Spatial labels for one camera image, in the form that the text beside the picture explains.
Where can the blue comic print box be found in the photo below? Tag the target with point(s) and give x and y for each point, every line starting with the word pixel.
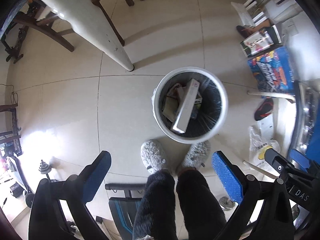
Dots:
pixel 272 71

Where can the grey fuzzy left slipper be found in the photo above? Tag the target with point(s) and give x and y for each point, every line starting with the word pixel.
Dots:
pixel 196 157

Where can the dark fleece right leg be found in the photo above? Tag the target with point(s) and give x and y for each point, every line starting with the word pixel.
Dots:
pixel 155 218

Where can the white table leg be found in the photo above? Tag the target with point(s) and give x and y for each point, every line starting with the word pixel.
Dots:
pixel 88 21

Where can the dark fleece left leg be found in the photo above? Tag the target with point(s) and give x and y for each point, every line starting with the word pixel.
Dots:
pixel 203 216

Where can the metal dumbbell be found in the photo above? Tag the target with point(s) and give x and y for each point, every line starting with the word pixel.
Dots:
pixel 45 169

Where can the black red flip-flop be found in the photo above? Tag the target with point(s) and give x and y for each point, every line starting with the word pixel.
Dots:
pixel 264 110

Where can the long white pink box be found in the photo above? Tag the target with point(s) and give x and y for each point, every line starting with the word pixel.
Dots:
pixel 189 102

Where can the white yellow plastic bag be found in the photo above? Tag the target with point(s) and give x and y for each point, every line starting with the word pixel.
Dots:
pixel 257 148

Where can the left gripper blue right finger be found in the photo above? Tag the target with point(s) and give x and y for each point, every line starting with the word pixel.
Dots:
pixel 227 174

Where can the dark fleece leg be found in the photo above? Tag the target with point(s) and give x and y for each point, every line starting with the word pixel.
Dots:
pixel 155 218
pixel 203 216

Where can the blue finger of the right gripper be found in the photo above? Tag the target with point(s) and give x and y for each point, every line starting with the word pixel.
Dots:
pixel 276 160
pixel 303 162

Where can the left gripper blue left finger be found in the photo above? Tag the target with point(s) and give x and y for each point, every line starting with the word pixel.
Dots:
pixel 94 174

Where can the white round trash bin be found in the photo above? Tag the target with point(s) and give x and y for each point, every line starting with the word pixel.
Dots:
pixel 212 111

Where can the dark wooden chair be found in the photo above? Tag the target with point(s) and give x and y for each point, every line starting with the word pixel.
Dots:
pixel 28 20

